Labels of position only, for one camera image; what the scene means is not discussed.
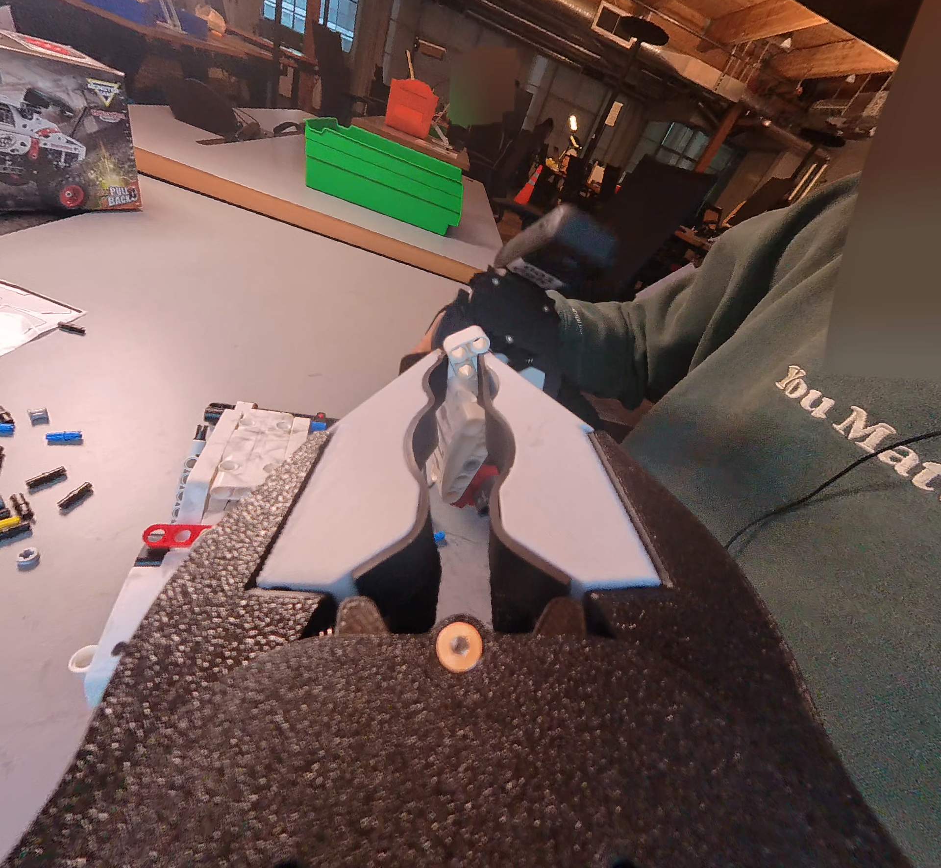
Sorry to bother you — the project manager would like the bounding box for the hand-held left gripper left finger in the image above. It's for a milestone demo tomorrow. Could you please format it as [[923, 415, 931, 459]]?
[[256, 353, 448, 602]]

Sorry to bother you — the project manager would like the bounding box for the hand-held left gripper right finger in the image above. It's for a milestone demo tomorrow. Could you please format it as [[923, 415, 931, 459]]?
[[479, 355, 663, 598]]

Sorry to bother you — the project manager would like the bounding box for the white and red brick subassembly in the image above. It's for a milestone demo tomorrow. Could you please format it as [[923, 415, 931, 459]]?
[[434, 326, 502, 512]]

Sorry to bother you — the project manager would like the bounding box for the white toy truck model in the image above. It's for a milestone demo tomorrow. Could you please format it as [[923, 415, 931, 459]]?
[[70, 401, 332, 707]]

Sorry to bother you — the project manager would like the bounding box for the person's right forearm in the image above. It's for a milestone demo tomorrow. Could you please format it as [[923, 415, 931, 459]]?
[[551, 236, 736, 409]]

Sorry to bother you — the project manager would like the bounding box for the grey desk with wooden edge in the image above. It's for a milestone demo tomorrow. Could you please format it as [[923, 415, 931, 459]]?
[[128, 103, 504, 284]]

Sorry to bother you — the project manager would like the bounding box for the green plastic object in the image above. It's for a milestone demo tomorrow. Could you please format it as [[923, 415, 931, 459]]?
[[303, 117, 466, 237]]

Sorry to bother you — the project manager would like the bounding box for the pile of small brick parts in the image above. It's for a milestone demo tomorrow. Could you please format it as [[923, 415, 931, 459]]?
[[0, 320, 94, 571]]

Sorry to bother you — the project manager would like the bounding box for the white sticker sheet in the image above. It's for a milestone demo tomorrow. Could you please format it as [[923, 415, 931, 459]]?
[[0, 280, 87, 358]]

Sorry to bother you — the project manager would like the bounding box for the black toy set box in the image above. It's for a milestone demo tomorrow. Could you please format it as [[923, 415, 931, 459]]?
[[0, 30, 144, 212]]

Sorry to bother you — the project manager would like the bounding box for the black earbud cable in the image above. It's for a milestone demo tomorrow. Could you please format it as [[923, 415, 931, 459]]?
[[724, 430, 941, 553]]

